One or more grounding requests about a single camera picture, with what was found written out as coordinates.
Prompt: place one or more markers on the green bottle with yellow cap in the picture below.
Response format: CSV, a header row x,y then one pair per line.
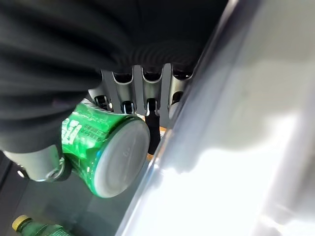
x,y
37,226

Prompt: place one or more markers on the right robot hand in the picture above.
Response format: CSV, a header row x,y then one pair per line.
x,y
61,49

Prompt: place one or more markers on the green soda can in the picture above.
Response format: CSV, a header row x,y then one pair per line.
x,y
108,152

